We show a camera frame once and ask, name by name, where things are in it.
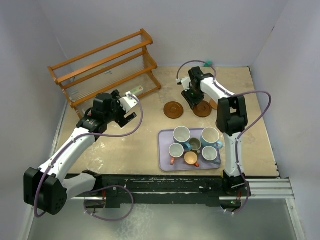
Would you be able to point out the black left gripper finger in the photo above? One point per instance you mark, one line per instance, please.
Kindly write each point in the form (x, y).
(122, 123)
(131, 117)

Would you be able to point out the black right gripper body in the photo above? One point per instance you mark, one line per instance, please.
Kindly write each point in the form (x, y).
(193, 94)

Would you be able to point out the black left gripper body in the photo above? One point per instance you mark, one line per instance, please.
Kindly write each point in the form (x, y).
(119, 111)

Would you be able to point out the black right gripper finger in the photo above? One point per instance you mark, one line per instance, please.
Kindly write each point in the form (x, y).
(196, 102)
(190, 102)

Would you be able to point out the ringed brown wooden coaster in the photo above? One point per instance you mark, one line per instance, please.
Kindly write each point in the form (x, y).
(173, 110)

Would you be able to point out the large light blue mug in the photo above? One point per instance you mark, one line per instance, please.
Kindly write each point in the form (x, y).
(210, 137)

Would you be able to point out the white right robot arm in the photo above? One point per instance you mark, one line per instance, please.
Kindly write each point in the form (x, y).
(231, 120)

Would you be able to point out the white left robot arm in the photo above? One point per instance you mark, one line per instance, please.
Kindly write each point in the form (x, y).
(88, 130)

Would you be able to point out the olive green mug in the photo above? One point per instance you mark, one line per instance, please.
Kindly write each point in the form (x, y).
(196, 145)

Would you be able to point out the orange wooden shelf rack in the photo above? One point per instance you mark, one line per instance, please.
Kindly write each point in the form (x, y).
(124, 65)

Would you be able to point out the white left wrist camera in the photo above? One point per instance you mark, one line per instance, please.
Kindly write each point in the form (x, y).
(128, 101)

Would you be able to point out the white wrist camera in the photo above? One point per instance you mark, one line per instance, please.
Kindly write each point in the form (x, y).
(185, 82)
(128, 101)

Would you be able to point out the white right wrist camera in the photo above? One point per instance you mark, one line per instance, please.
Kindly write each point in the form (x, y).
(185, 82)

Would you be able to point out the white mug blue handle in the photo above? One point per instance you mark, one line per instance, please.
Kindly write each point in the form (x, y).
(182, 135)

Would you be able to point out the green object at wall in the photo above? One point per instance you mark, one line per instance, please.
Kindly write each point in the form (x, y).
(208, 64)

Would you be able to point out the white mug orange handle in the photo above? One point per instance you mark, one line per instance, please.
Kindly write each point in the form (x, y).
(176, 150)

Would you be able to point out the white mug grey-blue handle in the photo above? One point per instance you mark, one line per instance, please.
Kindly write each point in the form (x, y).
(210, 154)

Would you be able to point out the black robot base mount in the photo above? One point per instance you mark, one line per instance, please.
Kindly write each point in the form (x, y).
(211, 191)

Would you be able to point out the aluminium frame rail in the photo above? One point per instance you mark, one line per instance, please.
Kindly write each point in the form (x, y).
(270, 187)

